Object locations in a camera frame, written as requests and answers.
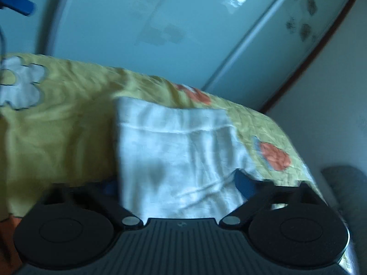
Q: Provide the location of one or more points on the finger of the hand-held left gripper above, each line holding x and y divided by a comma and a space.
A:
17, 2

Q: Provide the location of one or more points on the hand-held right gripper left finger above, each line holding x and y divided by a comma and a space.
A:
110, 188

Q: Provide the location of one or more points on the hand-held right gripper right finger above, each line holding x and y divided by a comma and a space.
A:
243, 186

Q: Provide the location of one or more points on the white pants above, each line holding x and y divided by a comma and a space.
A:
177, 160

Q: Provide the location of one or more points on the yellow flowered bedsheet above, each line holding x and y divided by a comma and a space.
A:
71, 126

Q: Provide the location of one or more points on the grey pillow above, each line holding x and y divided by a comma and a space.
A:
349, 194

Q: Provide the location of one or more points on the dark wooden door frame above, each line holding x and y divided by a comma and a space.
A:
269, 103

